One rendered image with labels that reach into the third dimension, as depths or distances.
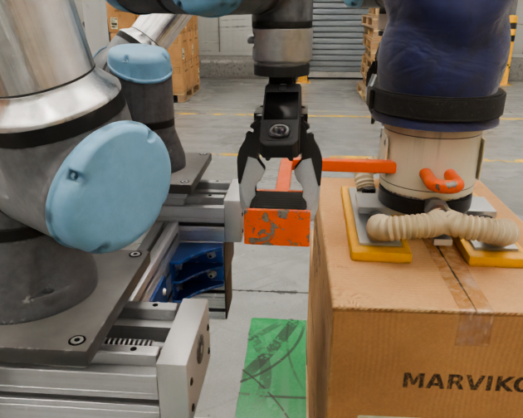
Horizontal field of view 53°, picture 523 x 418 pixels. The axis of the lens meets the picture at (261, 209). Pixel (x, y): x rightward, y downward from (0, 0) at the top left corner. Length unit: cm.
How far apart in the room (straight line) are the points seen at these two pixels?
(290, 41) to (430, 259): 46
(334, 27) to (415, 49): 924
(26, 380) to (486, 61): 78
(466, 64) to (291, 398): 145
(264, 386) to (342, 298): 134
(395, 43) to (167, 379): 62
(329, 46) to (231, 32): 184
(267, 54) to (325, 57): 950
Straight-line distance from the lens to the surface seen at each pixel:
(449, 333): 82
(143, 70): 101
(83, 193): 42
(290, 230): 69
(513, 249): 97
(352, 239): 93
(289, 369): 218
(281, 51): 66
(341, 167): 96
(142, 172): 46
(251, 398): 205
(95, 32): 389
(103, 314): 60
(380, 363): 83
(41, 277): 61
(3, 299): 61
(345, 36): 1015
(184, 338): 62
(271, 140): 60
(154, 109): 102
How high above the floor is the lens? 135
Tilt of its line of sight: 21 degrees down
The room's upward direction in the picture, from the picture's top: straight up
